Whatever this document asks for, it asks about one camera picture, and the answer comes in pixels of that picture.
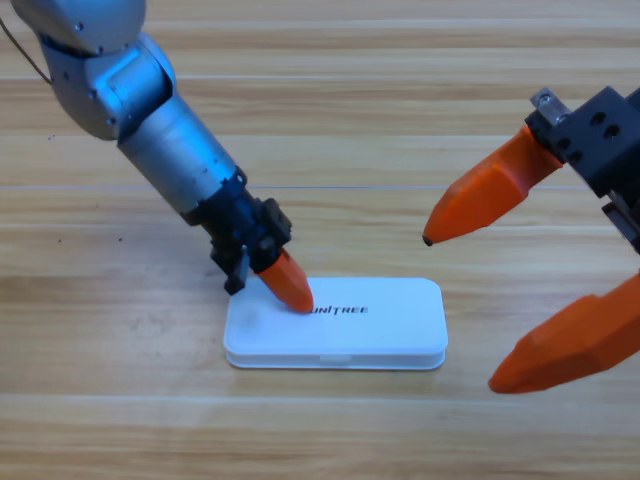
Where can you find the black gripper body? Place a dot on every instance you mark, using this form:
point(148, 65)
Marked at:
point(240, 225)
point(605, 145)

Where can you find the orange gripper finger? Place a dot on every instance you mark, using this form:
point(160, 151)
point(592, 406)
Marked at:
point(490, 195)
point(565, 350)
point(290, 285)

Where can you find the white Unitree pencil case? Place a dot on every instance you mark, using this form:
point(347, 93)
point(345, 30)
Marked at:
point(375, 330)

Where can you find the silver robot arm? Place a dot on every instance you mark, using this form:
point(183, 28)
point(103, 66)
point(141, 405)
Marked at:
point(150, 125)

